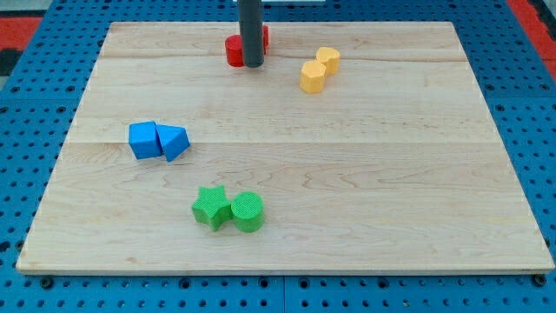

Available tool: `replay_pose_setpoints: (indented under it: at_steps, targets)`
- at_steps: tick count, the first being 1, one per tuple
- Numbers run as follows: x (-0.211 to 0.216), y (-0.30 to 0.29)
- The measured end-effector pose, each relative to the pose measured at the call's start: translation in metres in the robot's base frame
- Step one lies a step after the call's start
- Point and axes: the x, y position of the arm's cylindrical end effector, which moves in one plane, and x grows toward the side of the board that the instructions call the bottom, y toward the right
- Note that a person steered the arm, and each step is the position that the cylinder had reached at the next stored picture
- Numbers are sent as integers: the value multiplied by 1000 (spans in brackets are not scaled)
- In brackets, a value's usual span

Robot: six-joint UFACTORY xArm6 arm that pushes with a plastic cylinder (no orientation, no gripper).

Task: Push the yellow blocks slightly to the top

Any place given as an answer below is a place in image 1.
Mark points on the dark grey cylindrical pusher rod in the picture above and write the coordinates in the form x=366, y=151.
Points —
x=251, y=32

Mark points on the red block behind rod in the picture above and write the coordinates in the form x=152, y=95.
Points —
x=265, y=37

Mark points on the red cylinder block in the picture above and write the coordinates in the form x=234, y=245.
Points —
x=233, y=48

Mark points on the yellow hexagon block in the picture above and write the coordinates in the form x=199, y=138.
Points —
x=312, y=77

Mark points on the yellow heart block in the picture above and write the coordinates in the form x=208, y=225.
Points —
x=330, y=58

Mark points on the blue triangle block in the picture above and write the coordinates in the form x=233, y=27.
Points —
x=173, y=139

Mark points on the blue cube block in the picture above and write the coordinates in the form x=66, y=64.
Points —
x=144, y=140

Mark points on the wooden board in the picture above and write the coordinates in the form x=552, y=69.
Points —
x=395, y=168

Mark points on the green cylinder block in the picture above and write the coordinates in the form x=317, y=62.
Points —
x=247, y=210

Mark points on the green star block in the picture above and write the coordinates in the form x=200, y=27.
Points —
x=212, y=207

